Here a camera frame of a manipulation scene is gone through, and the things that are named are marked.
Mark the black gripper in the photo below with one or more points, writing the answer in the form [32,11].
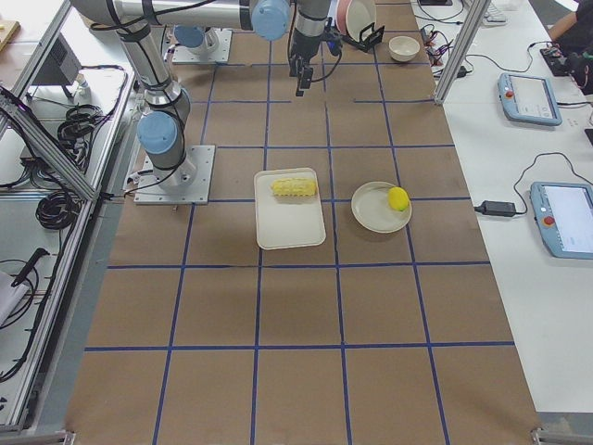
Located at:
[304,44]

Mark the yellow bread loaf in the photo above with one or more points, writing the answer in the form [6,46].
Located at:
[294,187]

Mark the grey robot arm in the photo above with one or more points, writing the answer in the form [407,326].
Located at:
[161,133]
[306,23]

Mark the person forearm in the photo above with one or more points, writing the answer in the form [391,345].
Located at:
[563,28]

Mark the pink plate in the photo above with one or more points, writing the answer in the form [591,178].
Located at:
[341,10]

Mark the white plate in rack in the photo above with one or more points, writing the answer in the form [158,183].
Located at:
[360,16]

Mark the cream round plate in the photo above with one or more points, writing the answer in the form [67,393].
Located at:
[370,207]

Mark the black dish rack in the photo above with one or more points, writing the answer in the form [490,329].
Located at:
[368,38]

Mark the cream bowl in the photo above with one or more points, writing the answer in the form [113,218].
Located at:
[403,48]

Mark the cream rectangular tray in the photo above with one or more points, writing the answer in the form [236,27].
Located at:
[287,222]

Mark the yellow lemon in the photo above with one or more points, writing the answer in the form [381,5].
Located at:
[398,198]

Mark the upper teach pendant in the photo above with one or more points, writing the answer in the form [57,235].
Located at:
[528,99]

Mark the teach pendant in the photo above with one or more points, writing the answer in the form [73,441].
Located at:
[528,99]
[563,215]

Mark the black power adapter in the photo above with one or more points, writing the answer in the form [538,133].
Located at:
[496,208]

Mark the lower teach pendant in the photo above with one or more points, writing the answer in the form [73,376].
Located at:
[563,215]

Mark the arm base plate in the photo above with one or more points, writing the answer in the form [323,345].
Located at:
[214,48]
[189,184]

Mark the aluminium frame post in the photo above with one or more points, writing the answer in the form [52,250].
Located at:
[461,46]

